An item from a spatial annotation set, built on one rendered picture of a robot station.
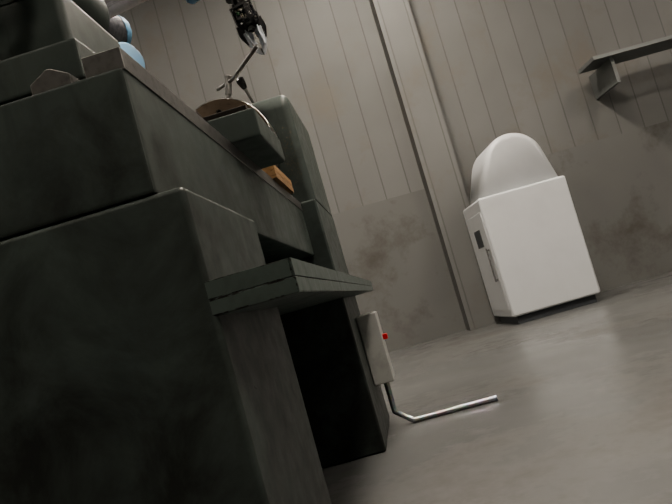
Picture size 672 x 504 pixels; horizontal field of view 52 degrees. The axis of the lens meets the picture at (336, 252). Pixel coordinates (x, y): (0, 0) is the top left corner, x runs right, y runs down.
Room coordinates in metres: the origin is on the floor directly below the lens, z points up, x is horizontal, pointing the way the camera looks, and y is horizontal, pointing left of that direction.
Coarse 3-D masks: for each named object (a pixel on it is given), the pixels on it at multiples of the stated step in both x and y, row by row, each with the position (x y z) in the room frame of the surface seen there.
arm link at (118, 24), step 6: (114, 18) 2.26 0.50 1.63; (120, 18) 2.29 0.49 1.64; (114, 24) 2.25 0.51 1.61; (120, 24) 2.28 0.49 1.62; (126, 24) 2.31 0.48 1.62; (108, 30) 2.23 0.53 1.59; (114, 30) 2.26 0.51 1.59; (120, 30) 2.28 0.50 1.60; (126, 30) 2.30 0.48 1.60; (114, 36) 2.27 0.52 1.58; (120, 36) 2.29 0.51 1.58; (126, 36) 2.31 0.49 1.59; (126, 42) 2.33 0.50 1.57
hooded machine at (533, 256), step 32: (480, 160) 5.52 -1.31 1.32; (512, 160) 5.34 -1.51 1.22; (544, 160) 5.34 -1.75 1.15; (480, 192) 5.46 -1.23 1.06; (512, 192) 5.29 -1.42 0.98; (544, 192) 5.30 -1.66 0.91; (480, 224) 5.41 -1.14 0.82; (512, 224) 5.29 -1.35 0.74; (544, 224) 5.30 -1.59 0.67; (576, 224) 5.30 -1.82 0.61; (480, 256) 5.73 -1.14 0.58; (512, 256) 5.29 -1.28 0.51; (544, 256) 5.30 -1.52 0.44; (576, 256) 5.30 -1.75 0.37; (512, 288) 5.29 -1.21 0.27; (544, 288) 5.29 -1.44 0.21; (576, 288) 5.30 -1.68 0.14; (512, 320) 5.50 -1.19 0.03
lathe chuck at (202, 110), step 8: (208, 104) 2.17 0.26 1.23; (216, 104) 2.17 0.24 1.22; (224, 104) 2.16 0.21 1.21; (232, 104) 2.16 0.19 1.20; (240, 104) 2.16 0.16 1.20; (248, 104) 2.16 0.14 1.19; (200, 112) 2.17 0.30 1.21; (208, 112) 2.17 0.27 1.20; (216, 112) 2.17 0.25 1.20; (264, 120) 2.16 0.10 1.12; (272, 128) 2.23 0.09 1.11
